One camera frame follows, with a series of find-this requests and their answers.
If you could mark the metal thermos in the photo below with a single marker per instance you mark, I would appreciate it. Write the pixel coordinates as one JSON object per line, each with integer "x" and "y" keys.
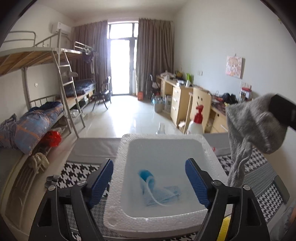
{"x": 242, "y": 96}

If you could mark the blue face mask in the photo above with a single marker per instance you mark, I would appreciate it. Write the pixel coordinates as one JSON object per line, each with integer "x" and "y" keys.
{"x": 161, "y": 194}

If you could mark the grey sock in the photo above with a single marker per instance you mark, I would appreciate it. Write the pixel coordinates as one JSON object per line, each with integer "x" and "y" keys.
{"x": 249, "y": 120}

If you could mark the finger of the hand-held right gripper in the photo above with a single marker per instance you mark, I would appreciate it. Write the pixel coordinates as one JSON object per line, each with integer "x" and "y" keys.
{"x": 283, "y": 111}

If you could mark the white foam box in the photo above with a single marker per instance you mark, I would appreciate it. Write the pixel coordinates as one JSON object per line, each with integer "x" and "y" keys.
{"x": 161, "y": 150}

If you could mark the blue rolled bedding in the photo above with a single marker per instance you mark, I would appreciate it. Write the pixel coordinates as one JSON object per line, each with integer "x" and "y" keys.
{"x": 34, "y": 125}

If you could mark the houndstooth tablecloth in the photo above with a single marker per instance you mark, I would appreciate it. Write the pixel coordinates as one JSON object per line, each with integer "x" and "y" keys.
{"x": 76, "y": 171}

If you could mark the black headphones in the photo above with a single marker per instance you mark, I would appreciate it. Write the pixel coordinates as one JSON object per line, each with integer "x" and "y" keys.
{"x": 230, "y": 97}

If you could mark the black folding chair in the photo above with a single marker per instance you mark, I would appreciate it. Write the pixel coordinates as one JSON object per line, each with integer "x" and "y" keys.
{"x": 103, "y": 93}

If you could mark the white air conditioner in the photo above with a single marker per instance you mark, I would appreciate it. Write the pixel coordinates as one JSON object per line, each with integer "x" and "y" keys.
{"x": 60, "y": 27}

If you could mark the white bucket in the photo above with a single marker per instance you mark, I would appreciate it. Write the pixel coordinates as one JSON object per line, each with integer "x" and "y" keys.
{"x": 158, "y": 107}

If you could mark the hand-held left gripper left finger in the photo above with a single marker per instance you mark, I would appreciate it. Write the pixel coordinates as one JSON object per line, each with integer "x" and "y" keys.
{"x": 101, "y": 183}

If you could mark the pink wall picture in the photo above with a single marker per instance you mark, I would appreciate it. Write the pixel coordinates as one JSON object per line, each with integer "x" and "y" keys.
{"x": 234, "y": 67}

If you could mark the brown curtain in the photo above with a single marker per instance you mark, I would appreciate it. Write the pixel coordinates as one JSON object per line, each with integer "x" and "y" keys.
{"x": 92, "y": 41}
{"x": 155, "y": 46}

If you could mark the dark hanging clothes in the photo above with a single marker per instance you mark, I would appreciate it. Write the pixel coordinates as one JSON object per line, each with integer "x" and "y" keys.
{"x": 88, "y": 56}

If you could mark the red plastic bag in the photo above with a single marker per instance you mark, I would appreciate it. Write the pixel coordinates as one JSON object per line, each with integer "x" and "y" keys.
{"x": 53, "y": 139}

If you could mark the large metal bunk bed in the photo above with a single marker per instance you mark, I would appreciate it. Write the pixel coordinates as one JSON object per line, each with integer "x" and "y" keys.
{"x": 27, "y": 55}

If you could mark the small metal bunk bed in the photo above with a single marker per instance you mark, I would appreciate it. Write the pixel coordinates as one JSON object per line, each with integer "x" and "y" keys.
{"x": 79, "y": 45}

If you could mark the white bottle with red pump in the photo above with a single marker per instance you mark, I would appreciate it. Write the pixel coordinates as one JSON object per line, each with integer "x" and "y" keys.
{"x": 195, "y": 127}

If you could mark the blue mattress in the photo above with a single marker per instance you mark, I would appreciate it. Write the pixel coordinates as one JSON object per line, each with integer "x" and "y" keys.
{"x": 81, "y": 87}

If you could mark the glass balcony door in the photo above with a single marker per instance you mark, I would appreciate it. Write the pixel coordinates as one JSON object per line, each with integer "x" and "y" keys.
{"x": 121, "y": 64}

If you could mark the beige cloth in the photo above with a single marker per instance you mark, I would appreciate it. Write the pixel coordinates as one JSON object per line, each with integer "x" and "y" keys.
{"x": 38, "y": 162}

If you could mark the purple cloth bundle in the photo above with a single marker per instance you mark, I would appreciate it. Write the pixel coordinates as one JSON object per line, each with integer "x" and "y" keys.
{"x": 8, "y": 129}

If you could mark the orange bag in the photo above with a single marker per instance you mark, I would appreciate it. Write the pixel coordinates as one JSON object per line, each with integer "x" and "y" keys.
{"x": 140, "y": 95}

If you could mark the yellow object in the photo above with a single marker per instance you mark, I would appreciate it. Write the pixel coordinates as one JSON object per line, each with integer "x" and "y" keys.
{"x": 224, "y": 229}

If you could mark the wooden desk with patterned top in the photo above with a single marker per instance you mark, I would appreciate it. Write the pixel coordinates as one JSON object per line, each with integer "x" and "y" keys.
{"x": 219, "y": 122}

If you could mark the wooden desk with drawers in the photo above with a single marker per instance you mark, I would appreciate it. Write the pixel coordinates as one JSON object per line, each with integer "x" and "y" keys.
{"x": 180, "y": 102}

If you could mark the clear plastic cup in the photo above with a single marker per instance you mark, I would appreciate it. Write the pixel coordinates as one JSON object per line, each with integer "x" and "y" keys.
{"x": 161, "y": 128}

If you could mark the black trolley bag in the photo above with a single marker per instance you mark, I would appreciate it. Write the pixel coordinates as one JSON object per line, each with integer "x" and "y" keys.
{"x": 151, "y": 84}

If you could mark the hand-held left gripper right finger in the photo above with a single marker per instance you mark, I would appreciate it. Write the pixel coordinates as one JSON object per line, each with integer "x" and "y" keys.
{"x": 196, "y": 183}

